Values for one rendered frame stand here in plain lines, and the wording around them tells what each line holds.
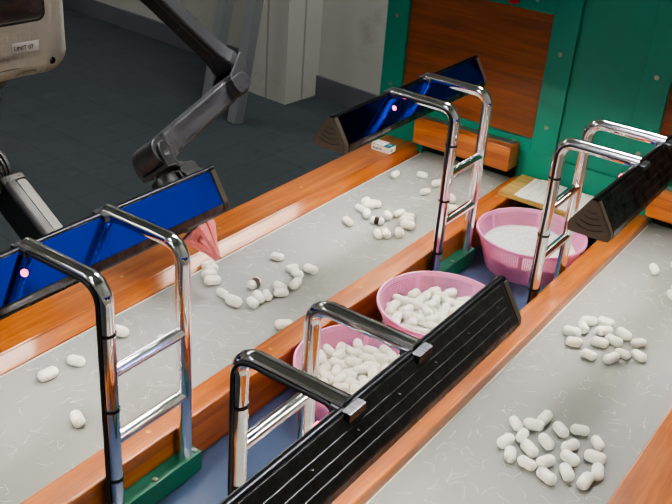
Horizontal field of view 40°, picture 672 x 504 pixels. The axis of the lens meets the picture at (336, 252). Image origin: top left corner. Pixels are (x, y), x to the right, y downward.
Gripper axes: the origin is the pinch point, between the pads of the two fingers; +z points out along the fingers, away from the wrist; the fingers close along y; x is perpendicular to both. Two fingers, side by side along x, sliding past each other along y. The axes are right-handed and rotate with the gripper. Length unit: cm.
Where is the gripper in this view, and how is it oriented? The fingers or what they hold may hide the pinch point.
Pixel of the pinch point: (216, 255)
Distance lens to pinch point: 192.7
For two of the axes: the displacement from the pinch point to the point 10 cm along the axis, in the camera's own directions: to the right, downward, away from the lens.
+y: 5.9, -3.4, 7.3
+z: 5.8, 8.1, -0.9
